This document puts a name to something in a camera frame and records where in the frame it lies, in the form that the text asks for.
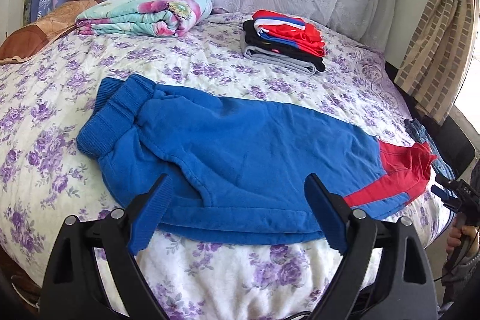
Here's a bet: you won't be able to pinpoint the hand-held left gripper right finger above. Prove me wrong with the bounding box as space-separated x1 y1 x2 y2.
304 173 437 320

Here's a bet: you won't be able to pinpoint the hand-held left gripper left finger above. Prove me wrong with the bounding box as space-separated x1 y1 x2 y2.
37 173 173 320

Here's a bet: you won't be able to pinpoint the blue and red pants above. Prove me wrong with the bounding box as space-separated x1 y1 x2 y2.
76 74 439 245

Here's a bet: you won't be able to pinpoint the person's right forearm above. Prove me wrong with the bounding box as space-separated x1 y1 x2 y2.
442 248 480 309

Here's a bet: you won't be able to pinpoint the person's right hand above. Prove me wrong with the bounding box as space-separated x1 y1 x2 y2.
446 224 480 254

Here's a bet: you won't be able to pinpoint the black furniture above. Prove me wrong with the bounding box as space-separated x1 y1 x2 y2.
414 95 478 180

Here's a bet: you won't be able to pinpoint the blue jeans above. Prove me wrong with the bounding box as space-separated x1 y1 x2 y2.
404 118 456 186

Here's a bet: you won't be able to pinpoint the beige checked curtain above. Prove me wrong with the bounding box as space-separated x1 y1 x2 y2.
394 0 480 126

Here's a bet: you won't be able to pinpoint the folded grey garment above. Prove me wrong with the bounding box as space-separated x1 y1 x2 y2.
242 37 317 75

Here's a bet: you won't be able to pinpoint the folded red and blue garment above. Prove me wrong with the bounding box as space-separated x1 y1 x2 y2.
252 10 326 58

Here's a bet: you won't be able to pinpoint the stack of folded clothes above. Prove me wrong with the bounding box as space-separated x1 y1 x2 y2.
242 19 327 73

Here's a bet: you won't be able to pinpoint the folded floral blanket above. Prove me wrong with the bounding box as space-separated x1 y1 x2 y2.
75 0 213 38

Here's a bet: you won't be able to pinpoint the brown pillow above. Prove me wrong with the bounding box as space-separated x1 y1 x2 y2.
0 0 104 66

